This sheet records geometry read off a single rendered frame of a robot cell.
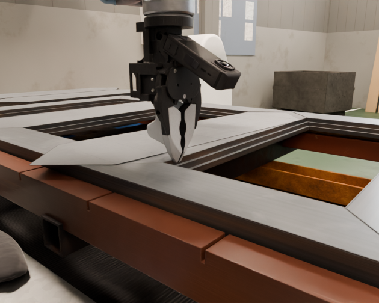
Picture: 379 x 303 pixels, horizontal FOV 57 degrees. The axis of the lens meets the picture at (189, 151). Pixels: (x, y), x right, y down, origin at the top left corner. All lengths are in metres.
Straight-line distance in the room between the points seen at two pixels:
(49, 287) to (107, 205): 0.18
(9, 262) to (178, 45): 0.40
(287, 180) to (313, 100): 5.59
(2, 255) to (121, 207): 0.25
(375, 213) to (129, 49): 4.79
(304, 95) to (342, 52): 2.35
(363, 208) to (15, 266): 0.47
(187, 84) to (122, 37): 4.51
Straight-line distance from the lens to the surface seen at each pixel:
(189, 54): 0.48
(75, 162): 0.55
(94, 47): 4.82
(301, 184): 0.90
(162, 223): 0.38
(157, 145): 0.64
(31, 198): 0.59
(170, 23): 0.51
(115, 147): 0.63
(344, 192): 0.87
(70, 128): 0.94
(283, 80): 6.84
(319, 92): 6.40
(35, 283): 0.59
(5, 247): 0.65
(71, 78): 4.69
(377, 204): 0.43
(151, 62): 0.54
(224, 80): 0.46
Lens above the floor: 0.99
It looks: 15 degrees down
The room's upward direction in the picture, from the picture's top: straight up
